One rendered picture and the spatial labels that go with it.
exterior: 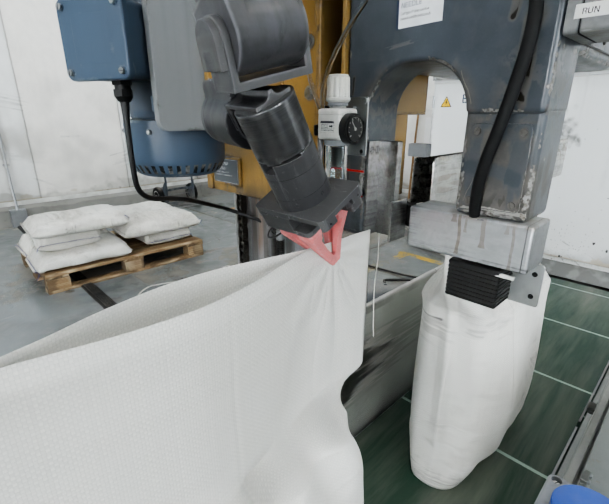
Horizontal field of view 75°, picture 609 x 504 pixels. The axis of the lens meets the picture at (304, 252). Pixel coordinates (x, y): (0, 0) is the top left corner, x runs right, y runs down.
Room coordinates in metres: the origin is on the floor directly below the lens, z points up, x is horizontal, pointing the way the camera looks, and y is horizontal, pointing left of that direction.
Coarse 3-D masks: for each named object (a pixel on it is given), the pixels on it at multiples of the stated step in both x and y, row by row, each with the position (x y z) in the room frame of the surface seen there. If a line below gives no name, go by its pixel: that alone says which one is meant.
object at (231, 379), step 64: (128, 320) 0.28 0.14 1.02; (192, 320) 0.26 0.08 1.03; (256, 320) 0.32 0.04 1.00; (320, 320) 0.43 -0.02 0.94; (0, 384) 0.19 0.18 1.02; (64, 384) 0.21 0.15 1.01; (128, 384) 0.23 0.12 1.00; (192, 384) 0.26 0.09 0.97; (256, 384) 0.32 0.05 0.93; (320, 384) 0.43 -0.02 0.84; (0, 448) 0.19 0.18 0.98; (64, 448) 0.21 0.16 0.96; (128, 448) 0.23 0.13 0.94; (192, 448) 0.26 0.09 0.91; (256, 448) 0.31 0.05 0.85; (320, 448) 0.35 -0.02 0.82
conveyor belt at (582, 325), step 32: (576, 288) 1.74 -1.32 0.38; (544, 320) 1.43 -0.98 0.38; (576, 320) 1.43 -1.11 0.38; (608, 320) 1.43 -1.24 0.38; (544, 352) 1.20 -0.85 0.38; (576, 352) 1.20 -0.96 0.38; (608, 352) 1.20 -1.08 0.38; (544, 384) 1.02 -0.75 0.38; (576, 384) 1.02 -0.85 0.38; (384, 416) 0.89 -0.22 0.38; (544, 416) 0.89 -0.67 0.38; (576, 416) 0.89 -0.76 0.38; (384, 448) 0.77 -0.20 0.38; (512, 448) 0.77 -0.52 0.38; (544, 448) 0.77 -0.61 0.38; (384, 480) 0.68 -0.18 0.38; (416, 480) 0.68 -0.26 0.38; (480, 480) 0.68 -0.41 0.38; (512, 480) 0.68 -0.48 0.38; (544, 480) 0.68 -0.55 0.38
